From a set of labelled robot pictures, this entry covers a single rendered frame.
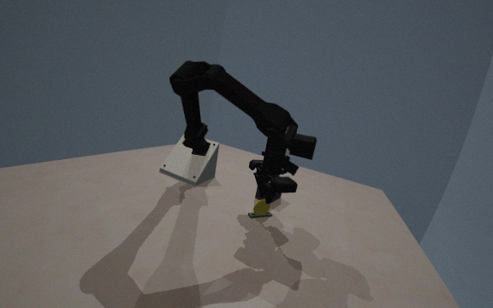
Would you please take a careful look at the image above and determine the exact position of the gold coin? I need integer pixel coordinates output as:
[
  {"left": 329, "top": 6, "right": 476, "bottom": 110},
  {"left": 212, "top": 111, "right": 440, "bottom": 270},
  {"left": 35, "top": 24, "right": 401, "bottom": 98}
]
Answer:
[{"left": 253, "top": 199, "right": 270, "bottom": 215}]

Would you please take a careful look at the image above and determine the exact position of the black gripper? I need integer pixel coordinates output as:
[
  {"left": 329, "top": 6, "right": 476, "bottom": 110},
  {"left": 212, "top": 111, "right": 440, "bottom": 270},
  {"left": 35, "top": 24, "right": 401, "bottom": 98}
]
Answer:
[{"left": 249, "top": 149, "right": 298, "bottom": 204}]

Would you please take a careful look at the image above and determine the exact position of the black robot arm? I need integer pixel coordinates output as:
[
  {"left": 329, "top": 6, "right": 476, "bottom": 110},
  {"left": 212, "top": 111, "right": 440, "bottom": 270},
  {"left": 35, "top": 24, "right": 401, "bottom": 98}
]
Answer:
[{"left": 169, "top": 60, "right": 317, "bottom": 160}]

